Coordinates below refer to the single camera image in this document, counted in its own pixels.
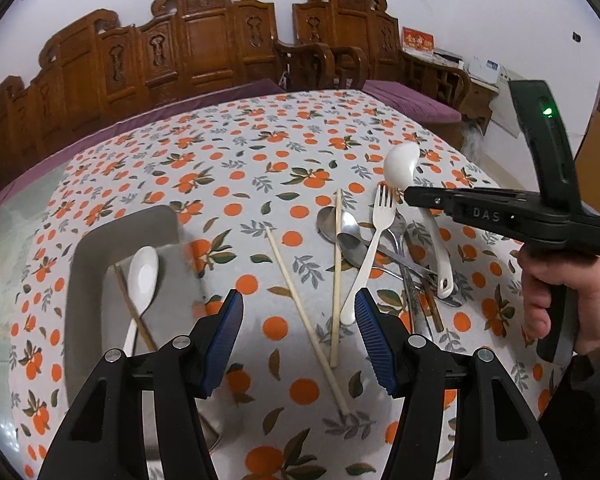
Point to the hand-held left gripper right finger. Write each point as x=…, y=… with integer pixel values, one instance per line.
x=372, y=340

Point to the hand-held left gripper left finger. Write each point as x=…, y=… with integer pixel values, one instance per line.
x=225, y=340

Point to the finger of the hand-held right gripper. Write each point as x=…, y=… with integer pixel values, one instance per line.
x=430, y=197

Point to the metal fork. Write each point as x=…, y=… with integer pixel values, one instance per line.
x=412, y=290

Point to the light wooden chopstick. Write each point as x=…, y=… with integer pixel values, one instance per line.
x=300, y=305
x=336, y=285

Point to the dark brown chopstick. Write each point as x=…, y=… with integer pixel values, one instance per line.
x=130, y=300
x=432, y=310

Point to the white plastic fork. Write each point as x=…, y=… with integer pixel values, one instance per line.
x=367, y=260

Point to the metal spoon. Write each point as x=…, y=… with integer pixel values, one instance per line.
x=325, y=222
x=352, y=252

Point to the grey tray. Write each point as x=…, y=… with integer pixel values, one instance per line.
x=95, y=310

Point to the person's right hand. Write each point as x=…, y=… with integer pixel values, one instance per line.
x=535, y=290

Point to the wooden side table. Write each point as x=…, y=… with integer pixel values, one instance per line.
x=480, y=100

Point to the purple armchair cushion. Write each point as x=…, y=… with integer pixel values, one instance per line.
x=410, y=100

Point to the small white spoon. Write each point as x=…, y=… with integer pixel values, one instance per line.
x=142, y=275

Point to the white papers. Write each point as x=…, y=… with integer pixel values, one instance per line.
x=480, y=66

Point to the orange print tablecloth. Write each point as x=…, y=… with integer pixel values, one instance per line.
x=280, y=160

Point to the red box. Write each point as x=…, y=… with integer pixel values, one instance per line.
x=417, y=40

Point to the carved wooden armchair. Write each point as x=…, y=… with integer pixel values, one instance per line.
x=350, y=25

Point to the purple sofa cushion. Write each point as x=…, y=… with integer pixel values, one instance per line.
x=130, y=127

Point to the carved wooden sofa bench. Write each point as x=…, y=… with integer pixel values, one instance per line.
x=205, y=45

